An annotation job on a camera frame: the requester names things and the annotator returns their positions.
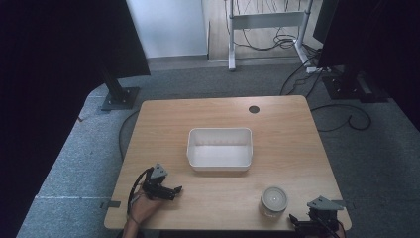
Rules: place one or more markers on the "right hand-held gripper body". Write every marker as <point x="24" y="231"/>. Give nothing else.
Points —
<point x="325" y="214"/>

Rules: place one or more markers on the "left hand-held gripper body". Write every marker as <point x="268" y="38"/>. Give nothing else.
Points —
<point x="155" y="185"/>

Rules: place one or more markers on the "white round can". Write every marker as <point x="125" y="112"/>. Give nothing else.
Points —
<point x="273" y="200"/>

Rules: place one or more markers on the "white plastic bin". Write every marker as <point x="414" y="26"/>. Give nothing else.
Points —
<point x="219" y="155"/>

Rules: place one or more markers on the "person's right hand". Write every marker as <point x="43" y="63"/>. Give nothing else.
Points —
<point x="342" y="231"/>

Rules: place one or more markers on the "person's left hand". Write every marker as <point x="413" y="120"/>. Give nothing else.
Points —
<point x="145" y="208"/>

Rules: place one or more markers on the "black metal stand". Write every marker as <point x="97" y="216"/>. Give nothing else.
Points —
<point x="117" y="91"/>

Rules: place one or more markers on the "dark round table grommet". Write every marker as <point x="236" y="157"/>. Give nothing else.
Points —
<point x="253" y="109"/>

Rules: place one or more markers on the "black metal stand base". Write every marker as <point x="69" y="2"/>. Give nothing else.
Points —
<point x="353" y="87"/>

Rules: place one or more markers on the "white power strip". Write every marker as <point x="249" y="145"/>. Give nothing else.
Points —
<point x="315" y="69"/>

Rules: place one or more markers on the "black curtain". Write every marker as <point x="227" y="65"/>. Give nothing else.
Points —
<point x="49" y="82"/>
<point x="379" y="39"/>

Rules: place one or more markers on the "grey table edge bracket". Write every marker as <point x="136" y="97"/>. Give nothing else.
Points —
<point x="110" y="204"/>

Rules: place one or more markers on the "white wall panel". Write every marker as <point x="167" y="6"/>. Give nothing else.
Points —
<point x="168" y="26"/>

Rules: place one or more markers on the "white metal desk frame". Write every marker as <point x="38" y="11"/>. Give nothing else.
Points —
<point x="264" y="20"/>

